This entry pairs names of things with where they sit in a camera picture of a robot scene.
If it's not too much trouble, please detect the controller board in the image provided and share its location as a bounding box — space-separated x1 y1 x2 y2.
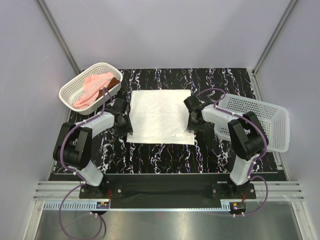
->
230 202 247 215
96 200 110 210

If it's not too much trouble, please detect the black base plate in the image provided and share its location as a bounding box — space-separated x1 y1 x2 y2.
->
79 173 257 211

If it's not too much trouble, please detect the white perforated basket right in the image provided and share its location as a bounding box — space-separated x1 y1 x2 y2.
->
218 93 290 153

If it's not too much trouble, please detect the right controller board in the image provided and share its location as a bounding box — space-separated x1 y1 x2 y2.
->
230 202 247 215

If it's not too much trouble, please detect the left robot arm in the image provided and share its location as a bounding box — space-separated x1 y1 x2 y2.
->
53 98 133 198

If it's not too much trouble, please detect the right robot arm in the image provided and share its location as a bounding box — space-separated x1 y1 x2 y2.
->
183 95 269 199

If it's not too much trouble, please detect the white perforated basket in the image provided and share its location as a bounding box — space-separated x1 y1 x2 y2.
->
58 62 123 116
218 93 290 153

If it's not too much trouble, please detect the white perforated basket left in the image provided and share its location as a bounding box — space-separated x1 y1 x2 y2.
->
58 62 123 116

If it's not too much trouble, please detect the brown towel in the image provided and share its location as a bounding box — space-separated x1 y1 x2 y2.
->
96 77 120 99

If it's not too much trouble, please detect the left controller board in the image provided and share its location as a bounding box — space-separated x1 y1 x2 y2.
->
96 200 110 210

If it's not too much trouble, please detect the white towel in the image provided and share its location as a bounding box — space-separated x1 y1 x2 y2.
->
127 89 195 145

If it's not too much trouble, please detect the pink towel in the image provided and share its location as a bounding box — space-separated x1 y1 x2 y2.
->
73 72 114 109

